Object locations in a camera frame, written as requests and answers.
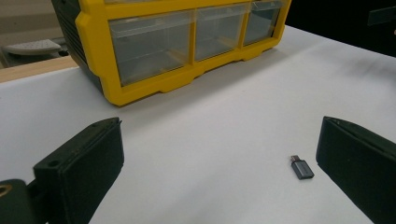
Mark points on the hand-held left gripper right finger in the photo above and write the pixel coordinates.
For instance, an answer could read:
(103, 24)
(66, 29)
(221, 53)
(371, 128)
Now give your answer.
(358, 168)

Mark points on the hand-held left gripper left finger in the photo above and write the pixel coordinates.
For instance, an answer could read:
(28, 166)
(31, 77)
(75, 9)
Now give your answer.
(84, 168)

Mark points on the small grey usb adapter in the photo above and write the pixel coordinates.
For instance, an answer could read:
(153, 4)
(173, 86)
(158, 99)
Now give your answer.
(302, 169)

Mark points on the yellow and black organizer cabinet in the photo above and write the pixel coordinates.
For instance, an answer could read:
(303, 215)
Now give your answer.
(93, 46)

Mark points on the grey plastic base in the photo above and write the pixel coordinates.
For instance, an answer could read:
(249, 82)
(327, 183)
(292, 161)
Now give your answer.
(31, 48)

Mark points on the set of clear drawers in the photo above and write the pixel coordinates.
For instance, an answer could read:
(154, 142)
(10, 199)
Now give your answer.
(149, 46)

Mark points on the black curtain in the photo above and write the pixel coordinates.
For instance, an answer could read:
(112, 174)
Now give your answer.
(336, 21)

